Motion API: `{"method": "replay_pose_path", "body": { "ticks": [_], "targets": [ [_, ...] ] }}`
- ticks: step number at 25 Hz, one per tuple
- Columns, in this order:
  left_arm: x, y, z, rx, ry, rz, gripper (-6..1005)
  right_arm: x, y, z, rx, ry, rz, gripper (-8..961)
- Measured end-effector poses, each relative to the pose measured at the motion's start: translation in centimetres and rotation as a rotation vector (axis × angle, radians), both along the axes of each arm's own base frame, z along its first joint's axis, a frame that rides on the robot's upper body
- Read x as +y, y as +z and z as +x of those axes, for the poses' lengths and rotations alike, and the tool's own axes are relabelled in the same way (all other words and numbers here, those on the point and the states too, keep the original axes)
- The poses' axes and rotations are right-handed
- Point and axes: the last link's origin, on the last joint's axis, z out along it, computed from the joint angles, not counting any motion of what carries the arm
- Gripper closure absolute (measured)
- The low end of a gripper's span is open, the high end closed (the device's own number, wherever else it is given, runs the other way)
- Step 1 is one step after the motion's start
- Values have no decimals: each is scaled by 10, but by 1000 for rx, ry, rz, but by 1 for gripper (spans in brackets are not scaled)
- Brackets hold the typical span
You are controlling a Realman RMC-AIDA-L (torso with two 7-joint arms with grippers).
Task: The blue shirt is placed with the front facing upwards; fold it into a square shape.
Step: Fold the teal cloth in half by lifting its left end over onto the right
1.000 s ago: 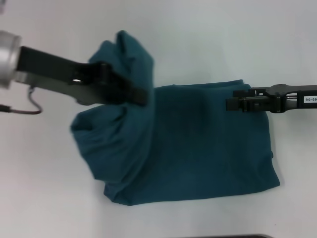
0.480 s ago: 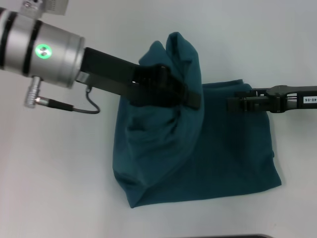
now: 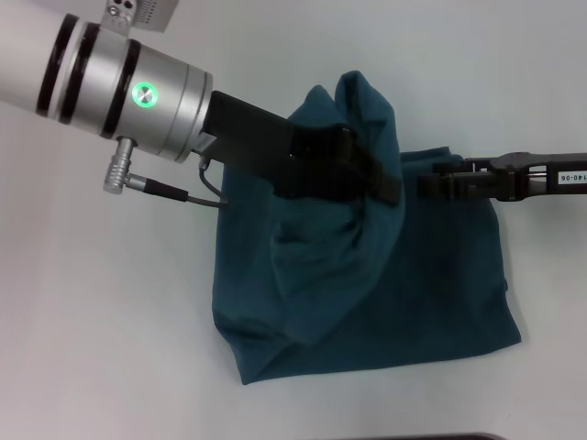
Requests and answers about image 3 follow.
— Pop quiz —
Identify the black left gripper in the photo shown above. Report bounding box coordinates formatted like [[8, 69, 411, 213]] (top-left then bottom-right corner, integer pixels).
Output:
[[197, 90, 403, 208]]

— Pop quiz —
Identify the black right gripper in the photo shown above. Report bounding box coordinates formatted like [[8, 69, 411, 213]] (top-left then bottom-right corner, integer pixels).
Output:
[[416, 150, 587, 204]]

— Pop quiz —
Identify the teal t-shirt with FREE print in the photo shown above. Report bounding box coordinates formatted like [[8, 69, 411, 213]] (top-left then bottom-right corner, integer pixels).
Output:
[[213, 68, 524, 387]]

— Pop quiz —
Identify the thin left gripper cable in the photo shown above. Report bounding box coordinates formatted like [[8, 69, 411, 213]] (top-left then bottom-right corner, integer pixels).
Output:
[[100, 136, 230, 210]]

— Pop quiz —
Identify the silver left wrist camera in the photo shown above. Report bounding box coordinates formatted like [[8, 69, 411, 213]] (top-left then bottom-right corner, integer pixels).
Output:
[[99, 0, 176, 37]]

